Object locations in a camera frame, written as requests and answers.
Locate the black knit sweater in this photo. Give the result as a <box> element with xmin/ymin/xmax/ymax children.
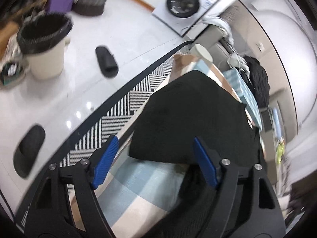
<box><xmin>129</xmin><ymin>70</ymin><xmax>265</xmax><ymax>237</ymax></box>

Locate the black clothes pile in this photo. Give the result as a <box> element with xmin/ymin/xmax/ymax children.
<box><xmin>244</xmin><ymin>55</ymin><xmax>270</xmax><ymax>108</ymax></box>

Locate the grey white clothes heap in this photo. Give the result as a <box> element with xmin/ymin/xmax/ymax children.
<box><xmin>202</xmin><ymin>16</ymin><xmax>249</xmax><ymax>71</ymax></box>

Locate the black white striped rug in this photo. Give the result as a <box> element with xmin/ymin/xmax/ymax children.
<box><xmin>14</xmin><ymin>40</ymin><xmax>194</xmax><ymax>228</ymax></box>

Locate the brown blue checkered tablecloth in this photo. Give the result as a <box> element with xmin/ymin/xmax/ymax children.
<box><xmin>69</xmin><ymin>54</ymin><xmax>263</xmax><ymax>238</ymax></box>

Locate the yellow green item on shelf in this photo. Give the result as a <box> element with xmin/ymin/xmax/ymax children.
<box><xmin>275</xmin><ymin>138</ymin><xmax>286</xmax><ymax>166</ymax></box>

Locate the black slipper near rug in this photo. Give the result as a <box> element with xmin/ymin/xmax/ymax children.
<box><xmin>13</xmin><ymin>125</ymin><xmax>46</xmax><ymax>179</ymax></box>

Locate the light blue checkered cloth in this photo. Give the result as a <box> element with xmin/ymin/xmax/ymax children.
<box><xmin>223</xmin><ymin>69</ymin><xmax>263</xmax><ymax>131</ymax></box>

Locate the black slipper near bin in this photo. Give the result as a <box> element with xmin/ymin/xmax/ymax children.
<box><xmin>95</xmin><ymin>46</ymin><xmax>119</xmax><ymax>78</ymax></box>

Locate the round white stool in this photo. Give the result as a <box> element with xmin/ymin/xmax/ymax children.
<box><xmin>190</xmin><ymin>44</ymin><xmax>213</xmax><ymax>64</ymax></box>

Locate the grey sofa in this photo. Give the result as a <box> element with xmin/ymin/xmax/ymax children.
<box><xmin>195</xmin><ymin>24</ymin><xmax>248</xmax><ymax>70</ymax></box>

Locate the white bin with black bag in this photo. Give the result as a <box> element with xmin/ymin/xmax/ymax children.
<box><xmin>17</xmin><ymin>12</ymin><xmax>73</xmax><ymax>81</ymax></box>

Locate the white front-load washing machine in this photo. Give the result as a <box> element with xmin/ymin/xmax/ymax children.
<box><xmin>152</xmin><ymin>0</ymin><xmax>219</xmax><ymax>37</ymax></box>

